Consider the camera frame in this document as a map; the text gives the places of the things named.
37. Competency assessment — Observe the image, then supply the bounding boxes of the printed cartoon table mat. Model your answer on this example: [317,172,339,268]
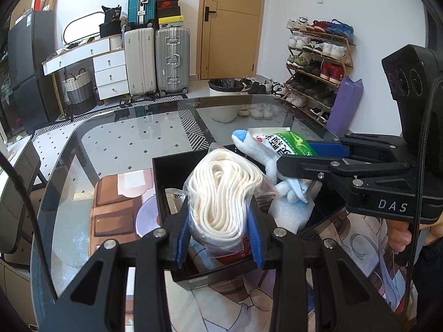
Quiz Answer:
[91,168,421,332]

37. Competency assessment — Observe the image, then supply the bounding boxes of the person's right hand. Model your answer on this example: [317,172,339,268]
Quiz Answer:
[387,211,443,252]

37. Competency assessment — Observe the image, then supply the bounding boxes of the rows of racked sneakers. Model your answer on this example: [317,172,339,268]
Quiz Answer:
[287,17,355,123]

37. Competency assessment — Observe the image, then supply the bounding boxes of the white plush toy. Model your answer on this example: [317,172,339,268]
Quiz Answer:
[231,129,302,204]

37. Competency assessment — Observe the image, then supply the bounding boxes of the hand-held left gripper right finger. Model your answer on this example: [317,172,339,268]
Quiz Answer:
[247,195,392,332]

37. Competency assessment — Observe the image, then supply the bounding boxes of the silver suitcase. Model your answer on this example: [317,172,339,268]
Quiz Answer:
[154,28,192,95]

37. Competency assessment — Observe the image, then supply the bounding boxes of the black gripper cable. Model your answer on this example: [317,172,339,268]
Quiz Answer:
[403,76,443,284]

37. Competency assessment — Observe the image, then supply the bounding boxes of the black refrigerator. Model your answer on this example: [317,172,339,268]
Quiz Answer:
[7,10,58,132]

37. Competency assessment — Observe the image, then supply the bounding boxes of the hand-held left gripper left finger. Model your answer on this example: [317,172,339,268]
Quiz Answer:
[40,197,192,332]

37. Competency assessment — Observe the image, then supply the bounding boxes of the white foam wrap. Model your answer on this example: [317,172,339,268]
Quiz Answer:
[268,194,315,236]

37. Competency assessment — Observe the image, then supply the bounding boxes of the oval mirror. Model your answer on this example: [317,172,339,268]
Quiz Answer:
[62,11,104,45]

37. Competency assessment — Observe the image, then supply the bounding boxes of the woven basket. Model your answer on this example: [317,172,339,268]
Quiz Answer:
[62,69,97,115]

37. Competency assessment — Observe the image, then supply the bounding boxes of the white suitcase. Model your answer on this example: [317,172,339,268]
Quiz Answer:
[124,27,157,97]

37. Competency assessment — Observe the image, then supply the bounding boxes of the wooden door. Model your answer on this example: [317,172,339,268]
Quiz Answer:
[195,0,267,81]

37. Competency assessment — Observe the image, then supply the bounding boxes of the wire shoe rack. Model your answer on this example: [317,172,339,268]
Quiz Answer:
[284,29,356,125]

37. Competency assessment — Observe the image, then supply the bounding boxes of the purple bag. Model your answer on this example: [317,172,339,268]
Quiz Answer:
[325,75,364,137]

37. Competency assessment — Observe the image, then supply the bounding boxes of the white trash bin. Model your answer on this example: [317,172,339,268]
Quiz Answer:
[208,78,243,123]

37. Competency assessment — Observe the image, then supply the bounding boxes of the stack of shoe boxes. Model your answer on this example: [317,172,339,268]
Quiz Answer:
[156,0,185,30]

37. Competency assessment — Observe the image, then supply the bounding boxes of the grey chair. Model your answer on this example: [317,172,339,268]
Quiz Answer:
[0,138,47,270]

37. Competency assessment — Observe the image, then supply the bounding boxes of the white drawer dresser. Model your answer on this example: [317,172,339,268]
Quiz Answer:
[42,37,130,106]

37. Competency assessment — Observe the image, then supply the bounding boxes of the black cardboard box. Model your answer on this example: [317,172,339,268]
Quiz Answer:
[152,142,350,291]

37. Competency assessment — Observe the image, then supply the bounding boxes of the bagged white rope coil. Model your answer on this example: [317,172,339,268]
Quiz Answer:
[182,143,277,258]

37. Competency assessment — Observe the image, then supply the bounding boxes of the green medicine packet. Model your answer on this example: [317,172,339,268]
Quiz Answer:
[247,128,319,204]

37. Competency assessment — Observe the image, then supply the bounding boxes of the teal suitcase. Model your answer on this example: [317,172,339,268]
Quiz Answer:
[128,0,159,28]

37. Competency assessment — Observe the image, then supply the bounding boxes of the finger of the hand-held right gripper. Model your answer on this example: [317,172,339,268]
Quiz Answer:
[277,155,412,187]
[306,133,405,163]

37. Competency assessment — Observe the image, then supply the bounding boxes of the scattered loose shoes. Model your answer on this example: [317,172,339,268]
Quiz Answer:
[239,76,289,118]

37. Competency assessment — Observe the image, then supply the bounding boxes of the black paper bag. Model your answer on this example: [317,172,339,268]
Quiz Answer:
[99,5,122,37]

